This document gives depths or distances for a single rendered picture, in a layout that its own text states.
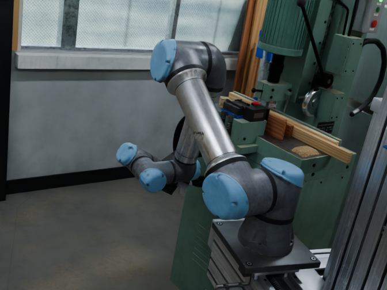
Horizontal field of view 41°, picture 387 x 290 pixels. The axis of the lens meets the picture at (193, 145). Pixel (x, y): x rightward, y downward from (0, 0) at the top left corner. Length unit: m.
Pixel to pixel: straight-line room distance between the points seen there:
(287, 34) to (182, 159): 0.67
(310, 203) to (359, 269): 0.98
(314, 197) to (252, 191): 1.06
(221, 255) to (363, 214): 0.45
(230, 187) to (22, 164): 2.12
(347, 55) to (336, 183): 0.58
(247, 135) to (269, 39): 0.38
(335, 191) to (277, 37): 0.78
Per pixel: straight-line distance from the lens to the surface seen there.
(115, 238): 2.85
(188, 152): 1.61
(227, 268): 1.49
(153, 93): 3.37
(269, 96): 2.07
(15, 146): 3.10
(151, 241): 2.86
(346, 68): 2.13
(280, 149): 1.88
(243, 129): 1.89
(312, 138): 1.99
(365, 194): 1.28
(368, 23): 2.20
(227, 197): 1.19
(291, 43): 2.01
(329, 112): 2.13
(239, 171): 1.22
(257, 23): 3.53
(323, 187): 2.29
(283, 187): 1.28
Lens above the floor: 1.52
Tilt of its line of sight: 21 degrees down
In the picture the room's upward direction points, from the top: 10 degrees clockwise
